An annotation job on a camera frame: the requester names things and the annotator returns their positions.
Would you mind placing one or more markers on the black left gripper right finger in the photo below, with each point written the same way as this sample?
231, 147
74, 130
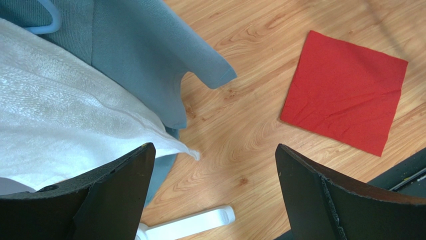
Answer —
339, 206

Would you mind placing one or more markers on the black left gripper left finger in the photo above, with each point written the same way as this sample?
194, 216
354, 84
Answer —
105, 203

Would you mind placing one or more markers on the red paper napkin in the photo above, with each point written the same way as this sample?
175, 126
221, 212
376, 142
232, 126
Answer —
346, 92

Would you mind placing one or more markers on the white terry towel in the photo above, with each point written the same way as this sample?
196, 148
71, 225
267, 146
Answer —
60, 117

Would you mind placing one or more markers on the teal blue hanging garment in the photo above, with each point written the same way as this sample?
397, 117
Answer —
142, 45

